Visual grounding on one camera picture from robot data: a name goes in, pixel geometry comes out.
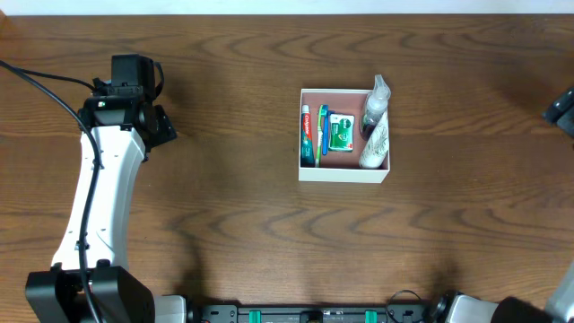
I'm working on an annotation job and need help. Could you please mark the white box pink interior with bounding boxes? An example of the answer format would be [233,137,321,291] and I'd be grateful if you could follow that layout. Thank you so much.
[299,89,391,184]

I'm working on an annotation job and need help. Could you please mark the cream lotion tube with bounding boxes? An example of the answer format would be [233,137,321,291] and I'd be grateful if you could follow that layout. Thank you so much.
[359,112,389,169]

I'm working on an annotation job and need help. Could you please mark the blue disposable razor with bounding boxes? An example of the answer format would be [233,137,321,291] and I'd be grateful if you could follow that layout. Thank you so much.
[321,105,332,156]

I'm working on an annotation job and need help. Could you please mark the teal white toothpaste tube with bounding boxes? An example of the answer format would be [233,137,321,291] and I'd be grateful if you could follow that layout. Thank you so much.
[300,105,315,167]

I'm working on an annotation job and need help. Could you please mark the clear spray bottle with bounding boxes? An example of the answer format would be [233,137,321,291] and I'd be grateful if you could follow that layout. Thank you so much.
[360,74,391,141]

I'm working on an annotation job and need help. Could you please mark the green white toothbrush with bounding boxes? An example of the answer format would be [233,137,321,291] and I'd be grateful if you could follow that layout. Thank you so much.
[315,105,328,168]

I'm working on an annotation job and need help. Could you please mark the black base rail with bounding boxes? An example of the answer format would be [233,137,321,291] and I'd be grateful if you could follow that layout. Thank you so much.
[186,290,448,323]

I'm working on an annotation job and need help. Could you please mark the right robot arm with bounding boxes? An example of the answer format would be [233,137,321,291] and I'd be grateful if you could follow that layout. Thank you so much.
[423,267,573,323]

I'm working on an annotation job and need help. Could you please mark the green soap bar pack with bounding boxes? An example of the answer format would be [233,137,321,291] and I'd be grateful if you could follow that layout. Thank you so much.
[328,113,354,153]

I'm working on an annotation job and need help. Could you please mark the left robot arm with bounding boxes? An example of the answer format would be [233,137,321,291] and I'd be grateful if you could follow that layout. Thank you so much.
[25,89,187,322]

